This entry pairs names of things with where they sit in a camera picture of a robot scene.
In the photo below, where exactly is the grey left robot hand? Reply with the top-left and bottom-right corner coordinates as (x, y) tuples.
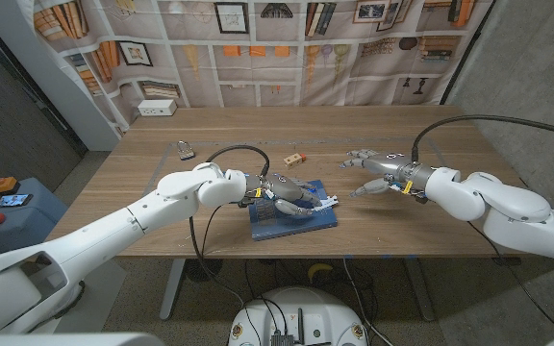
(243, 172), (324, 218)

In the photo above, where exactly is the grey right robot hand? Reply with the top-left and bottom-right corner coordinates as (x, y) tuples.
(339, 148), (435, 200)

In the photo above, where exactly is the blue hardcover book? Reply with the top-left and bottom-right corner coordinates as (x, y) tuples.
(248, 180), (340, 242)

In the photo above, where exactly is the wooden block with orange end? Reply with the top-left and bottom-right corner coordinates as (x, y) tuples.
(283, 152), (307, 168)

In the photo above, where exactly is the yellow object under table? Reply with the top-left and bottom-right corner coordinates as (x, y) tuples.
(307, 262), (335, 284)

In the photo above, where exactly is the metal padlock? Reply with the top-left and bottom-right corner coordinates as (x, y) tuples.
(176, 139), (196, 161)

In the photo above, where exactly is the black round floor fan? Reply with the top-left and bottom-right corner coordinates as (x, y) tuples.
(184, 258), (224, 283)

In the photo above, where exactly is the printed bookshelf backdrop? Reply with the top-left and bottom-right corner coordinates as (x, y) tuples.
(31, 0), (497, 140)

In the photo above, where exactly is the grey metal table leg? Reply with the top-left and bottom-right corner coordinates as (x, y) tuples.
(159, 258), (187, 322)
(404, 258), (436, 322)

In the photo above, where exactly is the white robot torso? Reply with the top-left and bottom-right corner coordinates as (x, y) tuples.
(227, 286), (368, 346)

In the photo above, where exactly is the black backdrop stand pole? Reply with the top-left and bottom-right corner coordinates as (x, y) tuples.
(439, 0), (497, 106)

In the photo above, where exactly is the white power outlet box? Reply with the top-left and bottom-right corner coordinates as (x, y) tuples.
(137, 98), (178, 117)

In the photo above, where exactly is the white floor platform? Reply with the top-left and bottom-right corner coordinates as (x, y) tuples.
(40, 259), (127, 335)

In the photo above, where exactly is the blue-grey cart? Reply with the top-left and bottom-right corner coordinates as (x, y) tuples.
(0, 176), (69, 256)

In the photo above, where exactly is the smartphone with lit screen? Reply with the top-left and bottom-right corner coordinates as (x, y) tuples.
(0, 193), (34, 209)

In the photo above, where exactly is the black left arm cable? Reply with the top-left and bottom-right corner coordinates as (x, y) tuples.
(188, 143), (271, 311)

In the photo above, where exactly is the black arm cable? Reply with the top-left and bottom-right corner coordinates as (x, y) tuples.
(188, 143), (271, 311)
(411, 113), (554, 163)

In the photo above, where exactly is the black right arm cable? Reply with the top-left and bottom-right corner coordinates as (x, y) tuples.
(411, 113), (554, 163)

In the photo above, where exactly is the black floor cable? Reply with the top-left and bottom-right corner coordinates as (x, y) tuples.
(341, 258), (393, 346)

